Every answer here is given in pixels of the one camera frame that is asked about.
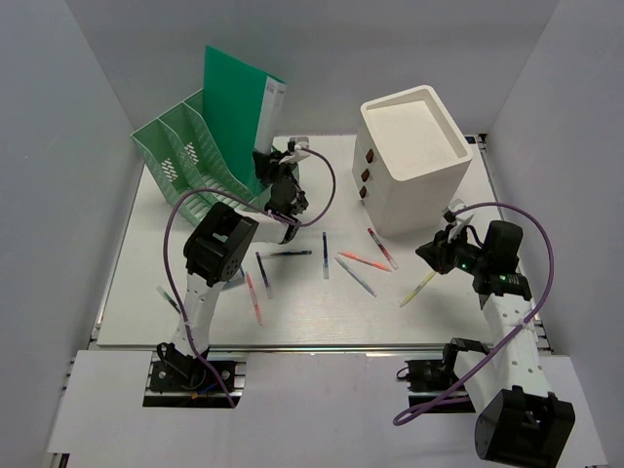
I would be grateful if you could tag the yellow highlighter pen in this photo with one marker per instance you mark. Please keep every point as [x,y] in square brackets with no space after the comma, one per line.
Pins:
[417,289]

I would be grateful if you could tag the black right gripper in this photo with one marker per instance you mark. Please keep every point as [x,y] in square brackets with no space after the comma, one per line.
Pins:
[437,253]

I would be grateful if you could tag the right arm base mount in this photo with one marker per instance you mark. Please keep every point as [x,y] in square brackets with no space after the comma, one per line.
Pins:
[428,378]

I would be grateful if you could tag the black gel pen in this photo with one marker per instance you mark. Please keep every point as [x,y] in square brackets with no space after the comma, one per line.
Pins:
[285,253]

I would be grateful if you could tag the red gel pen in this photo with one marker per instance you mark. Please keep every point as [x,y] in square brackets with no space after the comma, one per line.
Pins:
[384,251]

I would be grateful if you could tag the green mesh file rack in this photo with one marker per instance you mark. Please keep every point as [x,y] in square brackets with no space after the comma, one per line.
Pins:
[181,154]

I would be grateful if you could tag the purple gel pen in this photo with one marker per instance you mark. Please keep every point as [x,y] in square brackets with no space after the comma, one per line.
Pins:
[264,276]

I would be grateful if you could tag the white drawer cabinet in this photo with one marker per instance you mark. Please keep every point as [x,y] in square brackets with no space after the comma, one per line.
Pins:
[421,157]

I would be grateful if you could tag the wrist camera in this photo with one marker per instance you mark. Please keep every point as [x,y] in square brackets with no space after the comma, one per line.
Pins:
[297,150]
[456,222]

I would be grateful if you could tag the blue white small box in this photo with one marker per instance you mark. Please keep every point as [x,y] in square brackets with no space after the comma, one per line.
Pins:
[237,279]

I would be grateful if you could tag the light blue highlighter pen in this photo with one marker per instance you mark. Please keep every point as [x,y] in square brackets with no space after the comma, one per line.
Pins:
[355,276]

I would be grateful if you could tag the green file folder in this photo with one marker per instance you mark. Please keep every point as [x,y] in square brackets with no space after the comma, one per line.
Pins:
[241,106]

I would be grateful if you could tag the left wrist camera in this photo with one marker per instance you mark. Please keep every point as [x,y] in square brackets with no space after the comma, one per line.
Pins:
[297,150]

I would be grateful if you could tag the pink orange pen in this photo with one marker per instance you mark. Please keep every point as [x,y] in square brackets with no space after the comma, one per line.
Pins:
[254,299]

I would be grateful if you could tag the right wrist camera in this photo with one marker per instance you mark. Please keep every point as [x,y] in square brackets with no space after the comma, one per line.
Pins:
[456,222]

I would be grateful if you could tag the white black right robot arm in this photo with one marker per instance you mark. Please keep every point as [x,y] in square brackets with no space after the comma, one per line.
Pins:
[520,422]

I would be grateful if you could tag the orange highlighter pen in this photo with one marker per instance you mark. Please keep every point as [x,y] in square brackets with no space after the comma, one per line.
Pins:
[367,262]

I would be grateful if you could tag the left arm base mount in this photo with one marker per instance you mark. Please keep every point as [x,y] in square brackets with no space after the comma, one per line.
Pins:
[177,381]

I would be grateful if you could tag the dark blue gel pen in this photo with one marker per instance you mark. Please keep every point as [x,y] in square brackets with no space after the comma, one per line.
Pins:
[326,271]

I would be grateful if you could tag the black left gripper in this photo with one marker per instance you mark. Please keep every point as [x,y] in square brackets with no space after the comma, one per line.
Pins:
[269,164]

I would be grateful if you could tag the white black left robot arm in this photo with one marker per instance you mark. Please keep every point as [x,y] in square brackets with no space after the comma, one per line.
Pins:
[214,252]

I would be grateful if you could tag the green pen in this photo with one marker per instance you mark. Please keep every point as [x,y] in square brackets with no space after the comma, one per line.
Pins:
[161,291]

